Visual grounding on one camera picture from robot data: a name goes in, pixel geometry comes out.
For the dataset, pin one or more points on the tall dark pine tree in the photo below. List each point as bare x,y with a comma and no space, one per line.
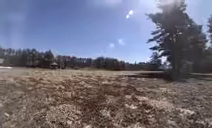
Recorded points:
175,40

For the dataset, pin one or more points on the small dark shelter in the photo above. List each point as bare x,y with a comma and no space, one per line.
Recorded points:
54,65

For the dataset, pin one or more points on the distant wood of trees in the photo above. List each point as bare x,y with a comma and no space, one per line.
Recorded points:
80,61

